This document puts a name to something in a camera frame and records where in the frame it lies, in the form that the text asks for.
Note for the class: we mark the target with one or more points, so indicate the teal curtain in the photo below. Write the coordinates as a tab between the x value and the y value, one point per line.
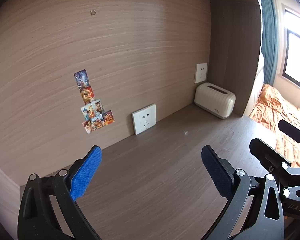
270	40

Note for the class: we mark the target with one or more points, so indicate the wall screw hook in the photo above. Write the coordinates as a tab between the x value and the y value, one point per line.
93	12

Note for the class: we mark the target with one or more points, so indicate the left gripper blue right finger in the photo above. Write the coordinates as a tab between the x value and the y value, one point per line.
265	217

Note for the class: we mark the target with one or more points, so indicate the cream padded headboard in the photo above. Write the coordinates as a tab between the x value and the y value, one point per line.
257	86

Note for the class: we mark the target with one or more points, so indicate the white wall socket right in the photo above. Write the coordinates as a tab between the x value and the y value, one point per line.
200	72

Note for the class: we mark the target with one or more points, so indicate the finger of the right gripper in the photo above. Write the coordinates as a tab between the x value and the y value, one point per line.
289	130
269	158

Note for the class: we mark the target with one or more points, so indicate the white wall socket centre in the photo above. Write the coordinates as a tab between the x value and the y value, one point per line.
144	119

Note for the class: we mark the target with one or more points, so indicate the window with dark frame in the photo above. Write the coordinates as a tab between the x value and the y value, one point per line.
291	69

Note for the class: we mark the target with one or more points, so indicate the white wall socket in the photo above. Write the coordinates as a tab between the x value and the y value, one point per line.
144	119
200	72

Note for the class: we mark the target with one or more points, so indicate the cream tissue box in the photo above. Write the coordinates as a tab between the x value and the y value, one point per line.
215	100

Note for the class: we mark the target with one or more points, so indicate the cartoon stickers on wall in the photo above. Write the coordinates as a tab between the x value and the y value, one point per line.
95	116

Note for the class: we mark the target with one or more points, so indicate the orange bed blanket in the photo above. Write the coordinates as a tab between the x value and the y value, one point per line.
270	108

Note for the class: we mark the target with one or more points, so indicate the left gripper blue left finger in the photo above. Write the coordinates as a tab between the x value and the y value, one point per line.
37	219

